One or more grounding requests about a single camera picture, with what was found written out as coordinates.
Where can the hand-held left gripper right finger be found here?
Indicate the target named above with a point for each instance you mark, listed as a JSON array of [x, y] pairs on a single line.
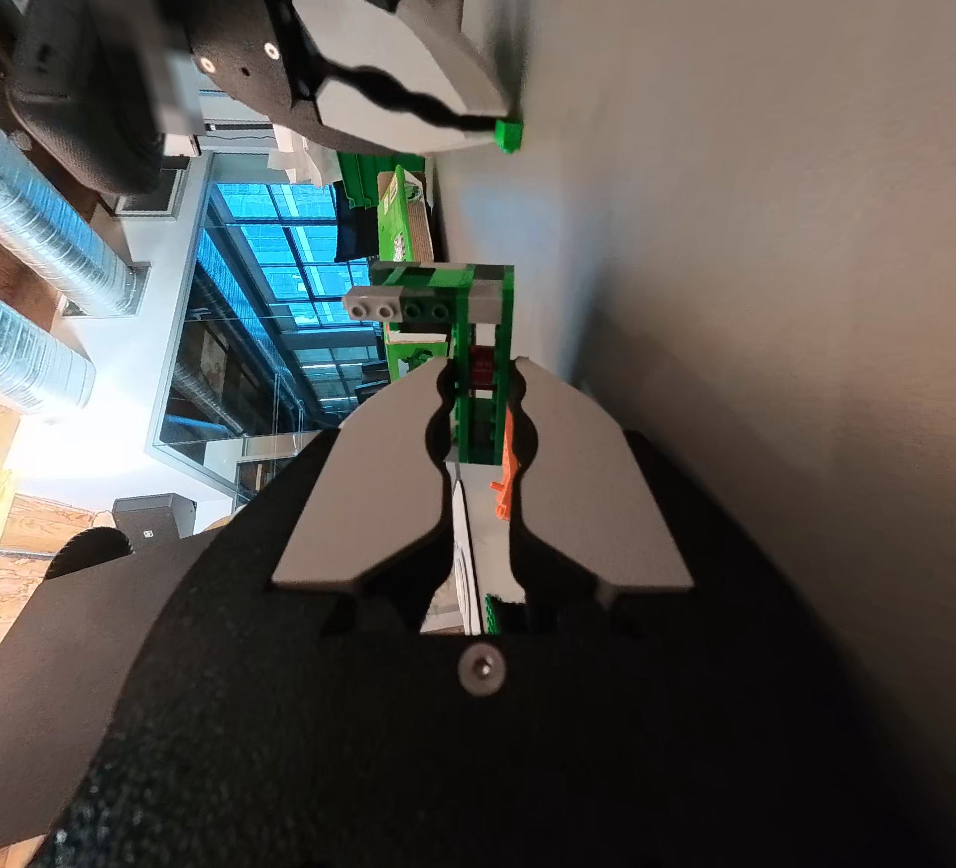
[[605, 502]]

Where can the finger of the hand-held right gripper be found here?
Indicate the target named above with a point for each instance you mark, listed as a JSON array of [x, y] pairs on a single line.
[[396, 47], [373, 121]]

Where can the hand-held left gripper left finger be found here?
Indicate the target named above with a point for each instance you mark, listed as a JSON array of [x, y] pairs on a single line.
[[366, 502]]

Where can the small green lego brick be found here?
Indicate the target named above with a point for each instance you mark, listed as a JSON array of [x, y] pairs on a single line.
[[508, 135]]

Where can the green lego build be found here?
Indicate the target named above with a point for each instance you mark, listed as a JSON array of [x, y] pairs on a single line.
[[459, 300]]

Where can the green lego box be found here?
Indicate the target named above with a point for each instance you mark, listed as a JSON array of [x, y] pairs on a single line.
[[396, 211]]

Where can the green ridged container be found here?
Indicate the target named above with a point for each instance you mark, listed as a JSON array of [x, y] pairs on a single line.
[[358, 170]]

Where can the white crumpled paper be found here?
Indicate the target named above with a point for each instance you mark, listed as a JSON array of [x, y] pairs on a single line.
[[299, 159]]

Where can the orange brick separator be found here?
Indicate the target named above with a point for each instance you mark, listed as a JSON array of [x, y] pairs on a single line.
[[508, 495]]

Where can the dark cloth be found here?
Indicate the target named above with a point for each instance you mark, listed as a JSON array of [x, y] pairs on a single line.
[[355, 233]]

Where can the glass partition window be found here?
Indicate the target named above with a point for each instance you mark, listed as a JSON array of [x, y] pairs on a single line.
[[254, 271]]

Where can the black speaker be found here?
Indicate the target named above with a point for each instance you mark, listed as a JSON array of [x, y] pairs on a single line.
[[153, 521]]

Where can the black curved chair back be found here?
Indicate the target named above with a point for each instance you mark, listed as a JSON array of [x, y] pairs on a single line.
[[89, 554]]

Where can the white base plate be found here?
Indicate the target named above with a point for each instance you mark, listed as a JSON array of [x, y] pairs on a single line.
[[470, 569]]

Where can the silver ventilation duct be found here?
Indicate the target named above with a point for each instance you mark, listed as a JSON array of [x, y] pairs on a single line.
[[37, 360], [60, 226]]

